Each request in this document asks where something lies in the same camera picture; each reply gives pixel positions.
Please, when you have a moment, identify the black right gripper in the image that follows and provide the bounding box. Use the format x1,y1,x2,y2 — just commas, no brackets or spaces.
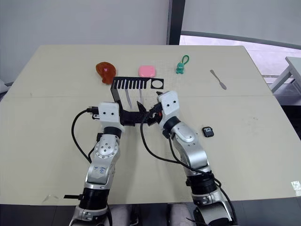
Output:
137,90,163,126

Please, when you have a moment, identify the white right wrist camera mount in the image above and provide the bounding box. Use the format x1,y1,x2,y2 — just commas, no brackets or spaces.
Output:
157,91,180,131

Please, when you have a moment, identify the black square watch body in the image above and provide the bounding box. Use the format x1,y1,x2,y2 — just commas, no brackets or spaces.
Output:
201,126,215,138

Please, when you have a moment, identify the grey side table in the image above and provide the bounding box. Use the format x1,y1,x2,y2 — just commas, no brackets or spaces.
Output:
269,56,301,106

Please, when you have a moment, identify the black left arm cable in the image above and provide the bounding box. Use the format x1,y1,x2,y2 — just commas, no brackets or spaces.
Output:
71,107,99,164

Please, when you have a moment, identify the dark grey wall pillar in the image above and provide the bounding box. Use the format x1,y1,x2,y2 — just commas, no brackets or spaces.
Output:
166,0,186,45

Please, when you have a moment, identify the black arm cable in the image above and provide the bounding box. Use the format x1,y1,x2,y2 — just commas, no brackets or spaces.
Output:
140,114,237,223
71,107,99,164

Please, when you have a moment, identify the pink rounded case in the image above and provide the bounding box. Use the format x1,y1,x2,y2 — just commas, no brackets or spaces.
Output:
138,65,157,77

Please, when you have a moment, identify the grey furniture piece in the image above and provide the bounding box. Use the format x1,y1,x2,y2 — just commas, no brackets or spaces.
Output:
0,80,11,102

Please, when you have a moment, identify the small metal spatula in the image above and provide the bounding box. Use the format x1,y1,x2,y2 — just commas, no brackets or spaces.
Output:
210,69,228,90

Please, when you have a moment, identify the amber brown jelly toy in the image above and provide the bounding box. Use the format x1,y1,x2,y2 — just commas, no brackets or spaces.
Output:
95,61,116,85

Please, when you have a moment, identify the black slotted watch stand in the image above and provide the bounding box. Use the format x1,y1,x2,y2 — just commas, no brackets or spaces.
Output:
110,76,164,127

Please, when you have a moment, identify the grey curved rail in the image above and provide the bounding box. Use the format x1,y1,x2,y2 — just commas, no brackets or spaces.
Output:
180,30,301,50

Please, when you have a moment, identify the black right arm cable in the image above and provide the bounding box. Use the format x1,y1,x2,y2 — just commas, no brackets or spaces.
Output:
140,114,237,223

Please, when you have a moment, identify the green toy keychain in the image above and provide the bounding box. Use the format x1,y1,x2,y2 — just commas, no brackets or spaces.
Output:
175,55,190,74

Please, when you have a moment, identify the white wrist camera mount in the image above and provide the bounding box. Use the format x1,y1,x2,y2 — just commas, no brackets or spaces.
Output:
157,91,180,131
98,101,125,131

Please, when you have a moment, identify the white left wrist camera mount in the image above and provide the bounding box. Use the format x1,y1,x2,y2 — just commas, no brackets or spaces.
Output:
98,101,125,131

